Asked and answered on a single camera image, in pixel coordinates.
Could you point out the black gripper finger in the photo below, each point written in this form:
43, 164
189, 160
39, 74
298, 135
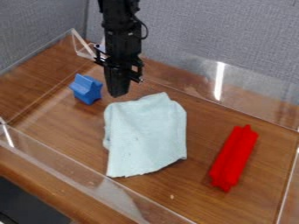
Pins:
124, 83
112, 78

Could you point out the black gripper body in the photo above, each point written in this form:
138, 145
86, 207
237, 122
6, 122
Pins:
132, 65

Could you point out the light blue cloth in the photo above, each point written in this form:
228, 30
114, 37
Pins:
145, 135

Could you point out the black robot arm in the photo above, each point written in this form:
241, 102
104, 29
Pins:
120, 57

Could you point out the red object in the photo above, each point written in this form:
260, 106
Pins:
233, 157

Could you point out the blue star-shaped block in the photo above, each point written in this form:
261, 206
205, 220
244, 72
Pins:
86, 88

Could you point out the clear acrylic back barrier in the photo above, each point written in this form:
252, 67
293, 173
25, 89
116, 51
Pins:
252, 93

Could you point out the clear acrylic barrier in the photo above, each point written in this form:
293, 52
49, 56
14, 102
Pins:
90, 197
288, 188
252, 93

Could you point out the clear acrylic front barrier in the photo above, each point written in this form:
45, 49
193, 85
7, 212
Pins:
90, 197

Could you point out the clear acrylic right barrier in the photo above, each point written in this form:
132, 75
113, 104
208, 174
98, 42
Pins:
288, 188

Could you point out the clear acrylic corner bracket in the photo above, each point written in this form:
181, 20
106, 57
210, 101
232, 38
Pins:
89, 50

